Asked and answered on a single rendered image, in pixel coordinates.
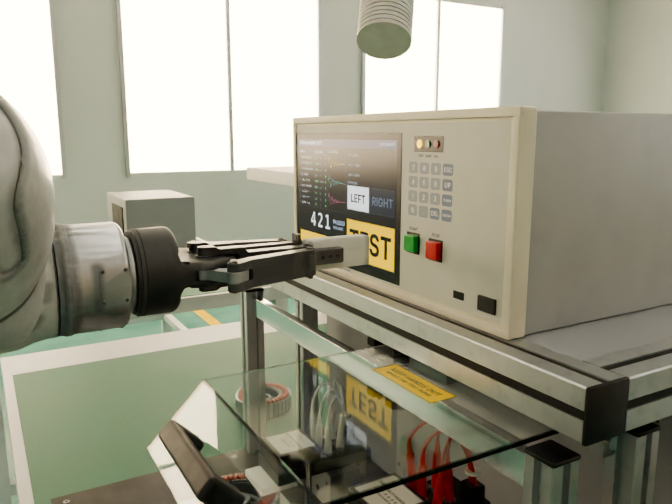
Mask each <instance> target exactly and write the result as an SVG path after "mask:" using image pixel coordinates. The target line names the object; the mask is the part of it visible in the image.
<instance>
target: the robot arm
mask: <svg viewBox="0 0 672 504"><path fill-rule="evenodd" d="M368 264H369V236H368V235H364V234H353V235H342V236H331V237H319V238H308V239H303V240H302V245H301V234H300V233H292V241H287V239H286V238H279V239H258V240H235V241H212V242H210V241H195V240H192V241H190V242H187V248H178V244H177V242H176V239H175V237H174V235H173V233H172V232H171V231H170V230H169V229H168V228H166V227H148V228H133V229H128V230H127V231H126V232H125V233H124V234H123V233H122V231H121V228H120V227H119V226H118V224H116V223H114V222H97V223H81V224H66V225H62V224H55V193H54V184H53V178H52V173H51V169H50V166H49V163H48V160H47V157H46V155H45V152H44V150H43V148H42V146H41V144H40V142H39V140H38V138H37V136H36V135H35V133H34V131H33V130H32V128H31V127H30V126H29V124H28V123H27V121H26V120H25V119H24V118H23V116H22V115H21V114H20V113H19V112H18V111H17V109H16V108H14V107H13V106H12V105H11V104H10V103H9V102H8V101H7V100H6V99H5V98H4V97H3V96H1V95H0V354H3V353H8V352H13V351H17V350H19V349H22V348H24V347H26V346H28V345H31V344H33V343H36V342H39V341H42V340H45V339H50V338H55V337H58V336H59V337H60V336H65V337H69V336H73V335H74V334H81V333H88V332H95V331H103V330H108V329H115V328H124V327H125V326H126V325H127V324H128V322H129V320H130V316H131V313H132V314H134V315H136V316H137V317H141V316H148V315H156V314H163V313H170V312H173V311H175V310H176V309H177V308H178V306H179V304H180V302H181V294H182V292H183V291H184V289H185V288H188V287H190V288H199V291H200V292H209V291H216V290H218V289H220V288H221V287H227V286H228V292H229V293H233V294H237V293H239V292H242V291H245V290H248V289H250V288H253V287H258V286H263V285H269V284H274V283H279V282H284V281H289V280H294V279H299V278H304V277H306V278H309V279H312V278H313V276H314V275H316V271H317V270H325V269H334V268H342V267H351V266H359V265H368Z"/></svg>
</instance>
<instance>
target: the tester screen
mask: <svg viewBox="0 0 672 504"><path fill-rule="evenodd" d="M397 143H398V140H343V139H298V162H299V233H300V234H301V229H303V230H307V231H310V232H314V233H317V234H321V235H324V236H328V237H331V236H342V235H347V218H348V219H352V220H357V221H361V222H366V223H370V224H375V225H379V226H384V227H388V228H393V229H395V247H394V273H393V272H390V271H387V270H384V269H381V268H378V267H375V266H372V265H369V264H368V265H359V266H361V267H364V268H367V269H370V270H373V271H376V272H379V273H382V274H385V275H388V276H391V277H394V278H395V257H396V200H397ZM347 185H352V186H360V187H367V188H375V189H382V190H390V191H395V217H394V218H391V217H386V216H381V215H376V214H371V213H366V212H361V211H355V210H350V209H347ZM310 210H315V211H319V212H324V213H328V214H331V232H329V231H325V230H321V229H318V228H314V227H310Z"/></svg>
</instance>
